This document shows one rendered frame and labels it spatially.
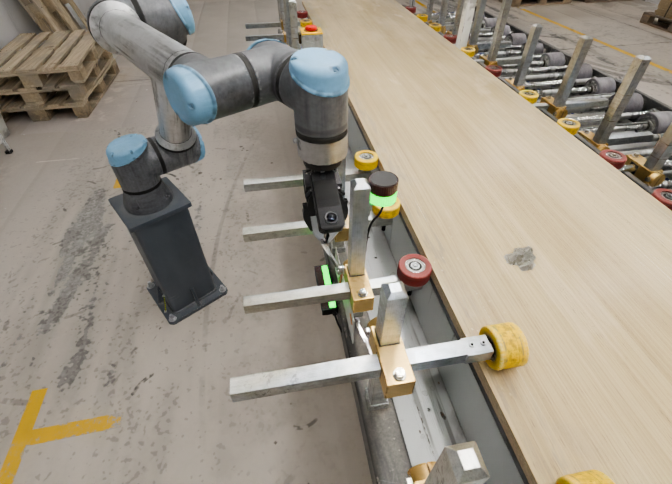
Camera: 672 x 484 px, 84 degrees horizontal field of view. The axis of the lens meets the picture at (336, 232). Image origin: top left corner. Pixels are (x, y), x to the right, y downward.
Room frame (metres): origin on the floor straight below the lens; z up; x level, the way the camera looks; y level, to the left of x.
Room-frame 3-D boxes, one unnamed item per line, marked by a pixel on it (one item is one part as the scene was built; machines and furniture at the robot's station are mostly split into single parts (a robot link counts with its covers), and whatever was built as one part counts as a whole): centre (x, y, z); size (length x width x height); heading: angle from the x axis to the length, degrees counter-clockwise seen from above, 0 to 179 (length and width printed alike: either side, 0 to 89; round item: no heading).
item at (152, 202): (1.24, 0.78, 0.65); 0.19 x 0.19 x 0.10
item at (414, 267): (0.60, -0.19, 0.85); 0.08 x 0.08 x 0.11
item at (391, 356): (0.35, -0.10, 0.95); 0.13 x 0.06 x 0.05; 10
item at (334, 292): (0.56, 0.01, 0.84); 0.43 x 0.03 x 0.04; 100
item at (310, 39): (1.36, 0.08, 1.18); 0.07 x 0.07 x 0.08; 10
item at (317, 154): (0.59, 0.03, 1.23); 0.10 x 0.09 x 0.05; 100
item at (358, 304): (0.59, -0.06, 0.85); 0.13 x 0.06 x 0.05; 10
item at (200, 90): (0.83, 0.39, 1.32); 0.68 x 0.12 x 0.12; 40
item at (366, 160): (1.09, -0.10, 0.85); 0.08 x 0.08 x 0.11
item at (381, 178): (0.62, -0.09, 1.03); 0.06 x 0.06 x 0.22; 10
